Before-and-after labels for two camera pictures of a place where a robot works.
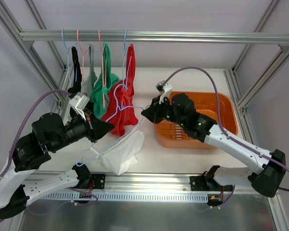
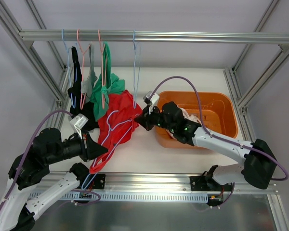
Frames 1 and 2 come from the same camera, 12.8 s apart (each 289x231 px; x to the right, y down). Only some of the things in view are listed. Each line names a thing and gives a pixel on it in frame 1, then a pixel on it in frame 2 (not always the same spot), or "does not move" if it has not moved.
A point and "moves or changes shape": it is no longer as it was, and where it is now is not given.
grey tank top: [86, 87] does not move
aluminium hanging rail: [154, 36] does not move
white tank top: [121, 155] moves or changes shape
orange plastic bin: [169, 134] does not move
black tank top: [77, 80] does not move
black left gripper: [92, 128] to [85, 149]
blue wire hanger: [119, 106] to [85, 185]
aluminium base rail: [153, 184] does not move
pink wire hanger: [103, 89] does not move
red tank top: [122, 112] moves or changes shape
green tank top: [99, 97] does not move
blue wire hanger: [91, 147] moves or changes shape
